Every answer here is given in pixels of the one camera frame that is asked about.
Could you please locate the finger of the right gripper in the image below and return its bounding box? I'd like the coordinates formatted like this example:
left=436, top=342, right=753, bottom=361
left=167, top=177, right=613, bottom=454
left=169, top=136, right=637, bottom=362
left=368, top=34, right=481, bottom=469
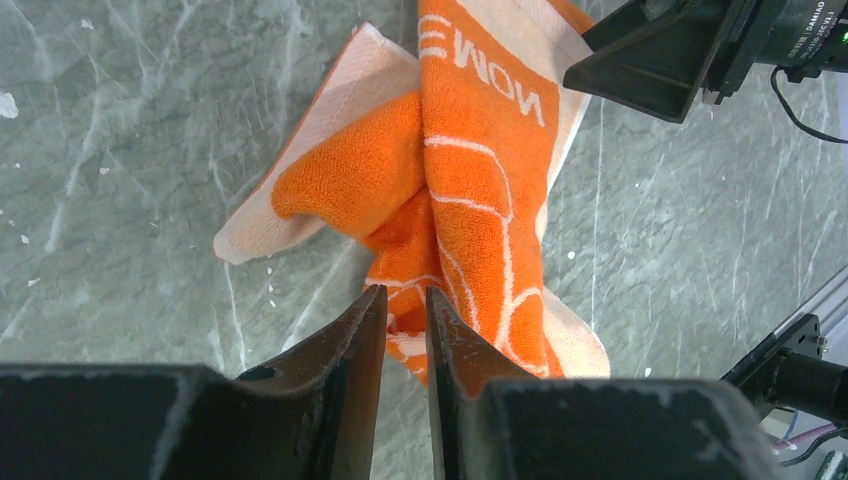
left=563, top=0, right=736, bottom=123

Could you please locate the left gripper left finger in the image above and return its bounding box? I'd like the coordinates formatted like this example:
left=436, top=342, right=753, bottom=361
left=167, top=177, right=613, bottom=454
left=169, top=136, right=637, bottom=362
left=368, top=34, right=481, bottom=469
left=1, top=286, right=388, bottom=479

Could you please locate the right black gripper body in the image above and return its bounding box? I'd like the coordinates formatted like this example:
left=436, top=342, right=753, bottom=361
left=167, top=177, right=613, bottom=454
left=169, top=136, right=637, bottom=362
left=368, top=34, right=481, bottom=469
left=702, top=0, right=847, bottom=105

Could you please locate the orange and cream towel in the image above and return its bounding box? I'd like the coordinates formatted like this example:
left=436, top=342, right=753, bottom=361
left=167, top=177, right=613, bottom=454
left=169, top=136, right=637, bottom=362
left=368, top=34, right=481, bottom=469
left=213, top=1, right=610, bottom=379

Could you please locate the aluminium frame rail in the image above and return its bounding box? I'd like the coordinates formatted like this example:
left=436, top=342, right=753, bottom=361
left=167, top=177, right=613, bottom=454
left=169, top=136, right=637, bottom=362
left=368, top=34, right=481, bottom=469
left=774, top=267, right=847, bottom=343

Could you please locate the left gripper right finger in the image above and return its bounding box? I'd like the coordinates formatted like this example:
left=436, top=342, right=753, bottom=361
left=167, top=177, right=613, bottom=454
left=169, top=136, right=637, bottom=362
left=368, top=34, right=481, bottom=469
left=426, top=287, right=781, bottom=479

